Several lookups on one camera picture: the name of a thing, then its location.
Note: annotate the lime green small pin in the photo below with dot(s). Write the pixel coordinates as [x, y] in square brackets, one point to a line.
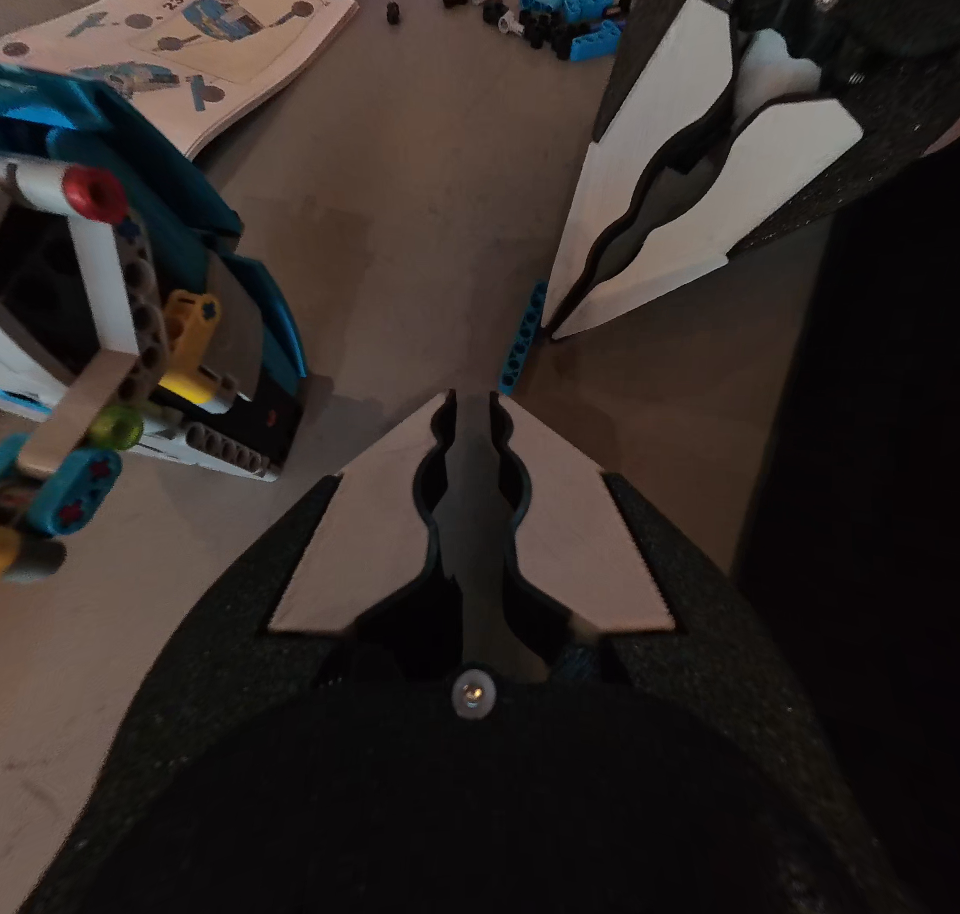
[120, 426]

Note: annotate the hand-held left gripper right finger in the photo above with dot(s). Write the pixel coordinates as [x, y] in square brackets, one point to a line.
[592, 546]

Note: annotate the blue connector brick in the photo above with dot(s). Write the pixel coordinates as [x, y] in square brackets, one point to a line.
[75, 490]

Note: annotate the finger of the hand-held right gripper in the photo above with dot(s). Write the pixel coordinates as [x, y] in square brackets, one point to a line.
[645, 118]
[765, 186]

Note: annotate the grey angled beam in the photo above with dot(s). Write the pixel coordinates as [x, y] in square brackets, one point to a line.
[82, 404]

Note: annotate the instruction booklet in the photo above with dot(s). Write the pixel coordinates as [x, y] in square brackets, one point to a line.
[247, 36]

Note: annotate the grey blue brick robot model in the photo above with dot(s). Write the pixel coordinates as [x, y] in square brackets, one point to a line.
[225, 314]

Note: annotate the person's brown clothing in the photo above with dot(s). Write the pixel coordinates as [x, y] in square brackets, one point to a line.
[862, 554]

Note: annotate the blue long beam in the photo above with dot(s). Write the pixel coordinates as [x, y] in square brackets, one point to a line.
[521, 336]

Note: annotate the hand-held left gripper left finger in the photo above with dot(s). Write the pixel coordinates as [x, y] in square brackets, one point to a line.
[352, 546]

